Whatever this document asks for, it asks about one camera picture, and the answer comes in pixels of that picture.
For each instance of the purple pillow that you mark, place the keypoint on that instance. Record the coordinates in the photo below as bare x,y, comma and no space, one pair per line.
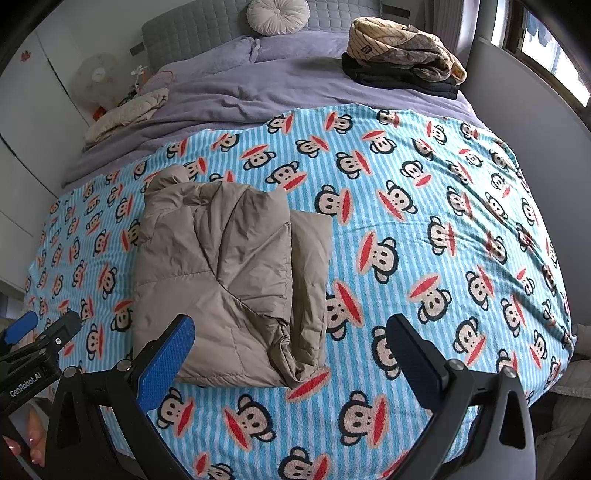
304,46

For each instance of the person's left hand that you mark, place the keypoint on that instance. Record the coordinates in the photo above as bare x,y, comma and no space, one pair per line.
32,443

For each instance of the white standing fan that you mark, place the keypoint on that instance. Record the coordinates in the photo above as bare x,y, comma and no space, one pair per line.
97,76

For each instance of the white wardrobe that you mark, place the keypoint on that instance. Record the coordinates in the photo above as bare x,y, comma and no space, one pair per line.
32,138

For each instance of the round grey cushion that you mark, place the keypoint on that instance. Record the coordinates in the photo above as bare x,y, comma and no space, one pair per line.
277,16

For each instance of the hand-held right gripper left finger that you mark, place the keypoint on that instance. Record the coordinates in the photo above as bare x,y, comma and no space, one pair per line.
164,364

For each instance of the grey garment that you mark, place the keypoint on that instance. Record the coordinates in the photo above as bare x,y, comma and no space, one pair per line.
568,406

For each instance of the cream quilted cloth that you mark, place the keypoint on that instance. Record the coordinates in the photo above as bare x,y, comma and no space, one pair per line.
124,115

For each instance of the window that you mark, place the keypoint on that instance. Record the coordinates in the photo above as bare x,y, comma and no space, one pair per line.
554,50

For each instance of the blue striped printed blanket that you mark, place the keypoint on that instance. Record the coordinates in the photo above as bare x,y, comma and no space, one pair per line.
415,230

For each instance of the beige puffer jacket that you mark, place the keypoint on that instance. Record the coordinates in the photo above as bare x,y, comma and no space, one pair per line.
221,277

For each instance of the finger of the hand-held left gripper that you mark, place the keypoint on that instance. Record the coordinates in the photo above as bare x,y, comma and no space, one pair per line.
21,325
60,330

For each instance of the grey quilted headboard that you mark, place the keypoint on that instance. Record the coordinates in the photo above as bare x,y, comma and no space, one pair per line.
198,32

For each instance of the purple duvet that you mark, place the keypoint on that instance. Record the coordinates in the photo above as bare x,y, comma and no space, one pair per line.
277,87

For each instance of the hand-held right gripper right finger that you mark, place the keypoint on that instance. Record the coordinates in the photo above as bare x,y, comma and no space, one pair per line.
415,362

